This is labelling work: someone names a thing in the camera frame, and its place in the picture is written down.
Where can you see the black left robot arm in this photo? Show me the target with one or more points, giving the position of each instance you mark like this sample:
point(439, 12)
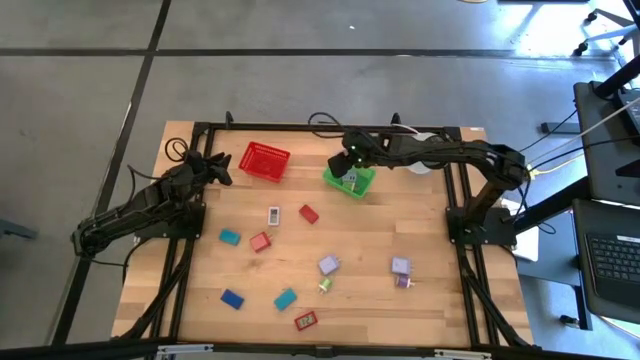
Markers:
point(130, 210)

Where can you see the red wall charger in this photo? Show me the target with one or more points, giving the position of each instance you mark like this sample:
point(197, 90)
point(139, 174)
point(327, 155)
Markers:
point(260, 242)

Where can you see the white digital clock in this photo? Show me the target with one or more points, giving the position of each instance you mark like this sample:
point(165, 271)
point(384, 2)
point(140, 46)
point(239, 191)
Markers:
point(273, 216)

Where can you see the black side desk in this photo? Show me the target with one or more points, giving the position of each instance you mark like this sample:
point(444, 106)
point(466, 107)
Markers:
point(605, 160)

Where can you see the red plastic basket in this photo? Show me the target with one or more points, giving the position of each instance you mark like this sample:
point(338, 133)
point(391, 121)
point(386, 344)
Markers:
point(265, 161)

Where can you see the grey chair leg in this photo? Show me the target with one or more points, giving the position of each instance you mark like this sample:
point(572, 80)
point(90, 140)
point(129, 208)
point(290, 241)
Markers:
point(15, 230)

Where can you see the red digital clock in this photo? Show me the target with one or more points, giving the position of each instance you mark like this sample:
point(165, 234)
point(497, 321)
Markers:
point(305, 320)

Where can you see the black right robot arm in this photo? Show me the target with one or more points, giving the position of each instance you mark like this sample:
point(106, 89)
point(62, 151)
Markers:
point(450, 150)

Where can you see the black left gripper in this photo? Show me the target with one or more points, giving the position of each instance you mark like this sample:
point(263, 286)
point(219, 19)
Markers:
point(200, 172)

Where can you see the white paper sheet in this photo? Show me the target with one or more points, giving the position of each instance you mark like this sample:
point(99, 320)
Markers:
point(527, 245)

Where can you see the silver metal bracket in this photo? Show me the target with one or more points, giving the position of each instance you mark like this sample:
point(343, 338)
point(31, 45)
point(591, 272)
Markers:
point(185, 350)
point(462, 354)

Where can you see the black desk stand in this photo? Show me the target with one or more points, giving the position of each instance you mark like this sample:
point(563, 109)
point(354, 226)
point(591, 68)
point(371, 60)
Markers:
point(550, 205)

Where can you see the green plastic basket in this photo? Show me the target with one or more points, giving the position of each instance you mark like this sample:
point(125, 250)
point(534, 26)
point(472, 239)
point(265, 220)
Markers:
point(366, 186)

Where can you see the teal rectangular case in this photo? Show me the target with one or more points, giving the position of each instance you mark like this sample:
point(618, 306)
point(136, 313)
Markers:
point(285, 299)
point(229, 237)

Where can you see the black laptop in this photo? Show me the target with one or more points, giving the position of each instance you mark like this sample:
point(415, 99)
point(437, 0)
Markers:
point(615, 260)

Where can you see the black desk foot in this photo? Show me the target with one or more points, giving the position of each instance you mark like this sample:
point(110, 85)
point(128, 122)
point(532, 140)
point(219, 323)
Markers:
point(560, 128)

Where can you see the blue rectangular case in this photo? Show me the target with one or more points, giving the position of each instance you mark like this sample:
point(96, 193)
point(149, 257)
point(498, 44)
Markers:
point(232, 299)

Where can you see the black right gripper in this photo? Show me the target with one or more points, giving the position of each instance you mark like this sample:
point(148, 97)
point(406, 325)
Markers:
point(367, 147)

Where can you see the purple wall charger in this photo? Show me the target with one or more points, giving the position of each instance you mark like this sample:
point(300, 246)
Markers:
point(401, 265)
point(328, 265)
point(351, 177)

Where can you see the red rectangular case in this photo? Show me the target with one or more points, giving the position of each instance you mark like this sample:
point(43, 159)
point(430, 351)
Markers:
point(309, 214)

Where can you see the small dark purple charger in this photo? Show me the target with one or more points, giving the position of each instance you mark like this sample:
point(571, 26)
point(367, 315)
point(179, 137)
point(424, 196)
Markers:
point(403, 282)

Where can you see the grey office chair base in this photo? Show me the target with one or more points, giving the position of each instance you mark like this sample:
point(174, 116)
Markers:
point(607, 35)

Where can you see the yellow power plug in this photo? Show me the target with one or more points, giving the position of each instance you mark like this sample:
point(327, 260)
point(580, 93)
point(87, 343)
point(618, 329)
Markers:
point(532, 173)

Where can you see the black aluminium table frame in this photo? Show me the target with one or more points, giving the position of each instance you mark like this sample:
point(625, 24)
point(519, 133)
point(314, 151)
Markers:
point(280, 127)

